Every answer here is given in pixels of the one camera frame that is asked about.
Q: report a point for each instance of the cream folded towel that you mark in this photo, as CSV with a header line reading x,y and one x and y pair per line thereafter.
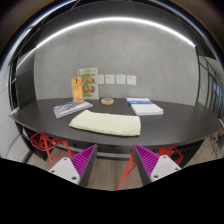
x,y
109,124

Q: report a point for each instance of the white wall switch panel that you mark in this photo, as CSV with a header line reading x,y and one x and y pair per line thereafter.
x,y
120,79
109,79
131,80
101,79

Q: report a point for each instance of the curved ceiling light strip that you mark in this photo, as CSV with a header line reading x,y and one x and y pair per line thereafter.
x,y
105,20

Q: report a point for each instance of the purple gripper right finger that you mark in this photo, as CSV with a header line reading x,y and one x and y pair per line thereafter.
x,y
151,164

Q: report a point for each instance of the white and blue booklet stack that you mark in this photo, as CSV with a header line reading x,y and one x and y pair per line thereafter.
x,y
144,106

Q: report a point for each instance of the red metal stool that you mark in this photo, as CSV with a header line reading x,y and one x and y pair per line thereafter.
x,y
46,144
166,154

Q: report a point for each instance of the orange acrylic sign stand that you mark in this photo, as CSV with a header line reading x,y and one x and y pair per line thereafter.
x,y
77,90

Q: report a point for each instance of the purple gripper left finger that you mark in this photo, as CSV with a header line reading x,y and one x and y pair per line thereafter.
x,y
78,168

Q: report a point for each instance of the red metal stool left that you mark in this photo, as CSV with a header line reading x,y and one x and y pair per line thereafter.
x,y
46,144

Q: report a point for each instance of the red metal stool right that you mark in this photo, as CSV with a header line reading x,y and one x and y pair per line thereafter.
x,y
166,154

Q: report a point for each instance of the round wooden ashtray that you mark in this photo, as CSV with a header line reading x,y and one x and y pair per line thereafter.
x,y
107,101

